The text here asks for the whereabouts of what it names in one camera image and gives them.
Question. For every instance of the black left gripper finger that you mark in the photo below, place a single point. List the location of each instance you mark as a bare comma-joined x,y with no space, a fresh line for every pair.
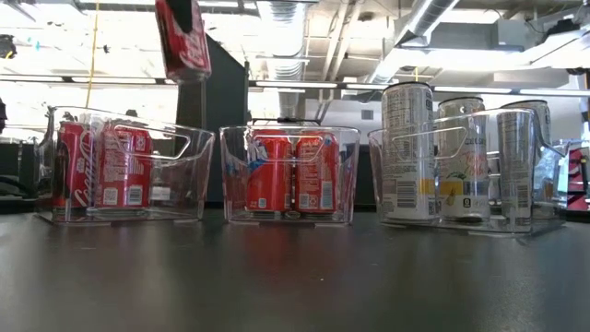
180,14

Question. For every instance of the red Coca-Cola soda can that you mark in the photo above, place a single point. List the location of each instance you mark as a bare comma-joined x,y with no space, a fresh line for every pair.
123,170
74,170
191,55

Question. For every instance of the orange Fanta soda can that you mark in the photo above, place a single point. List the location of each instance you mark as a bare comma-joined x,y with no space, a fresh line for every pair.
272,180
317,180

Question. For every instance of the silver slim Celsius can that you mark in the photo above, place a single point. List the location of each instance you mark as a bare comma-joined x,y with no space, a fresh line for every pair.
518,175
408,152
465,184

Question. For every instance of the long linear ceiling light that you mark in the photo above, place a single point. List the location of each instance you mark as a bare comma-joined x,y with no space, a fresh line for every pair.
299,85
115,80

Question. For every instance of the dark partition panel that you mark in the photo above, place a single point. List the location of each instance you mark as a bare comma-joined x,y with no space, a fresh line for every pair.
228,115

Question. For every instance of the clear plastic bin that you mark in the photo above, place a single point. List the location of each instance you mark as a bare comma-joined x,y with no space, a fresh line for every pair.
193,184
375,184
232,184

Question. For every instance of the black table mat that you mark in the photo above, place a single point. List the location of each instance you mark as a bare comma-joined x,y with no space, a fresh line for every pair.
295,286

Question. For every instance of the ribbed silver ventilation duct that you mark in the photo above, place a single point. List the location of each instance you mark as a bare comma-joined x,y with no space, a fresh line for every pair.
283,27

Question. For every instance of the grey wall vent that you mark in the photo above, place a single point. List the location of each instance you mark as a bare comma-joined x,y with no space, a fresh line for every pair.
367,114

